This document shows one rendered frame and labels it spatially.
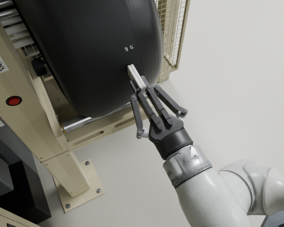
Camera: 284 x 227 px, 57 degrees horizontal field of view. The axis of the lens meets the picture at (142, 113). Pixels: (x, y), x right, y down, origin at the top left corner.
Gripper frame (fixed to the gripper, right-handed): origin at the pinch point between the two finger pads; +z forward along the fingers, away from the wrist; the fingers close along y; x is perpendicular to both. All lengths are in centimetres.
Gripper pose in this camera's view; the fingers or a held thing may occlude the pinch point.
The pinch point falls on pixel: (136, 79)
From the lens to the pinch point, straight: 63.3
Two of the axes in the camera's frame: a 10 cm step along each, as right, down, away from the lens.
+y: -8.9, 3.9, -2.4
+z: -4.6, -8.2, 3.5
